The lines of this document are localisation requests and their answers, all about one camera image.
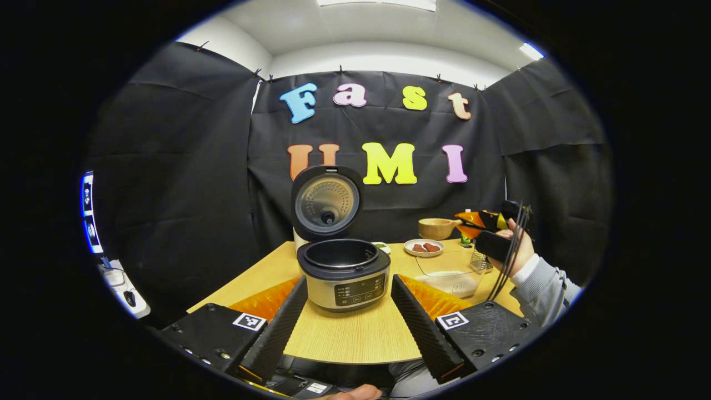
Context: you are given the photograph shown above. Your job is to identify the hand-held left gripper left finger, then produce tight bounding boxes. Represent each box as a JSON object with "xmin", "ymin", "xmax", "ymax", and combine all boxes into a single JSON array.
[{"xmin": 158, "ymin": 275, "xmax": 309, "ymax": 384}]

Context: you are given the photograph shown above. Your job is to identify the black cable bundle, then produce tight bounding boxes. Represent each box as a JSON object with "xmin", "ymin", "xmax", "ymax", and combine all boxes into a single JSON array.
[{"xmin": 486, "ymin": 204, "xmax": 532, "ymax": 303}]

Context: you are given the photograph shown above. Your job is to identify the white round plate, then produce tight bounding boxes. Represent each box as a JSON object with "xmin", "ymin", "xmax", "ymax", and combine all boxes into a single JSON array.
[{"xmin": 404, "ymin": 238, "xmax": 445, "ymax": 258}]

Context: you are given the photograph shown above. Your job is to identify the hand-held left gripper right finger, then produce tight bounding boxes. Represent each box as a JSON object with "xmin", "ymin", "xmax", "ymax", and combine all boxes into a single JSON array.
[{"xmin": 390, "ymin": 273, "xmax": 542, "ymax": 385}]

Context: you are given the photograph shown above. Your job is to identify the clear box of rice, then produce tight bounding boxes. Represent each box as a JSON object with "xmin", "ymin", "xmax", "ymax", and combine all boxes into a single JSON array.
[{"xmin": 414, "ymin": 253, "xmax": 487, "ymax": 299}]

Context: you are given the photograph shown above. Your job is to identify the long ceiling light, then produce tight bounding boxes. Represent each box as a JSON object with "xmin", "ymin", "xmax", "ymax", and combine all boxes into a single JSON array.
[{"xmin": 317, "ymin": 0, "xmax": 438, "ymax": 12}]

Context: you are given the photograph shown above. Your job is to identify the clear wire chopstick holder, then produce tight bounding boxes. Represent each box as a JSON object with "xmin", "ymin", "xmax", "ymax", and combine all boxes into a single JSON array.
[{"xmin": 469, "ymin": 248, "xmax": 494, "ymax": 274}]

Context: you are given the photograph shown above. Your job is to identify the person's grey trousers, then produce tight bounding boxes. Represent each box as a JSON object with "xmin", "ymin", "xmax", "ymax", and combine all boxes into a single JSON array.
[{"xmin": 389, "ymin": 360, "xmax": 445, "ymax": 398}]

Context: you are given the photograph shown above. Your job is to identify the black silver rice cooker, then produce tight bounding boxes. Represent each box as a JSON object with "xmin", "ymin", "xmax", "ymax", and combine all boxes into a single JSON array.
[{"xmin": 291, "ymin": 165, "xmax": 392, "ymax": 313}]

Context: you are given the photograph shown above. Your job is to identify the computer monitor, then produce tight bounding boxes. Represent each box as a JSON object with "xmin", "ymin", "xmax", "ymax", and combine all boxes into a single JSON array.
[{"xmin": 81, "ymin": 169, "xmax": 104, "ymax": 254}]

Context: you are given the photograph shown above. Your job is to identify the white side desk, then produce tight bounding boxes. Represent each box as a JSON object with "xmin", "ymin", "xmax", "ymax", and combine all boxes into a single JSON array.
[{"xmin": 99, "ymin": 258, "xmax": 151, "ymax": 320}]

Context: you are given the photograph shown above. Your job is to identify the black box with white label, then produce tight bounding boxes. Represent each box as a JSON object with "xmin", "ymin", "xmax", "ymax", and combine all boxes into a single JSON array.
[{"xmin": 267, "ymin": 373, "xmax": 334, "ymax": 398}]

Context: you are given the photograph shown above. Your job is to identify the wooden spoon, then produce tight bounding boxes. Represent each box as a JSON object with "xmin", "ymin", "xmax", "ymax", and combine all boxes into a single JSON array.
[{"xmin": 418, "ymin": 218, "xmax": 464, "ymax": 241}]

